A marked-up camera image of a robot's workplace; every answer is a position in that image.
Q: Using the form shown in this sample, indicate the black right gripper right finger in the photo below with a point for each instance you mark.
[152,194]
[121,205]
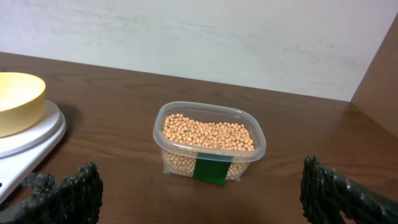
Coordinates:
[325,194]

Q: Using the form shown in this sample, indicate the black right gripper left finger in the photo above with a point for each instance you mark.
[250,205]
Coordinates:
[76,199]

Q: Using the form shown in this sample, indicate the white digital kitchen scale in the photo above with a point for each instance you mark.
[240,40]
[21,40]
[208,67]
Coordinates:
[22,152]

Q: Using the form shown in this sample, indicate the yellow bowl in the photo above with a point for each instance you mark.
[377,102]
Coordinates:
[22,101]

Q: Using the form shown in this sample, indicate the soybeans in container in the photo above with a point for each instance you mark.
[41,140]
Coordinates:
[224,136]

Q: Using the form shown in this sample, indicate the clear plastic container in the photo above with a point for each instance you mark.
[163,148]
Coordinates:
[210,114]

